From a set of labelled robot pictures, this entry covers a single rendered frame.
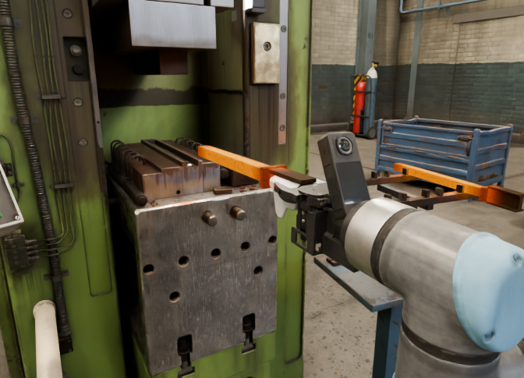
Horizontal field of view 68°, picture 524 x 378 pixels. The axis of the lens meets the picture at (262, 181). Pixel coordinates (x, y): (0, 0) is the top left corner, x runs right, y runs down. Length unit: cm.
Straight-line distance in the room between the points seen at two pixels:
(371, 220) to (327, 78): 853
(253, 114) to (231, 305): 56
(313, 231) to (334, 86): 858
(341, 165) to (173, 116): 105
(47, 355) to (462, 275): 84
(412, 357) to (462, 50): 907
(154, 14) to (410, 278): 77
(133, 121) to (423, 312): 121
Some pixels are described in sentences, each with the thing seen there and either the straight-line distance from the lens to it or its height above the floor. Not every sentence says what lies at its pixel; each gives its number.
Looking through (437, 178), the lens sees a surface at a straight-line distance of 124.
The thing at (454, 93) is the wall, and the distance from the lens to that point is 942.
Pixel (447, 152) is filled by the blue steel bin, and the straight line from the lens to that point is 446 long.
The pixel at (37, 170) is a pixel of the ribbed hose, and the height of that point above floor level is 99.
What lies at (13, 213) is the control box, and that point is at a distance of 81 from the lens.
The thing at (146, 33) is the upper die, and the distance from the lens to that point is 96.
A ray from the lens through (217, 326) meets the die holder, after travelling 114.
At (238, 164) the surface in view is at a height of 105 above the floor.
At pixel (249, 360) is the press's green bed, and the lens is 127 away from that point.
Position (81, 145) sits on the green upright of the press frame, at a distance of 108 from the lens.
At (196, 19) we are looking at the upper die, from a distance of 100.
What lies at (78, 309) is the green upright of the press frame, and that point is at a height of 60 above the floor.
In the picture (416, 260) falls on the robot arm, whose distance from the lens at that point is 39.
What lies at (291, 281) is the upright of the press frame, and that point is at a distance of 149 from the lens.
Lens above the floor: 121
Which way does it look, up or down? 15 degrees down
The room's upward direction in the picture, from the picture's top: straight up
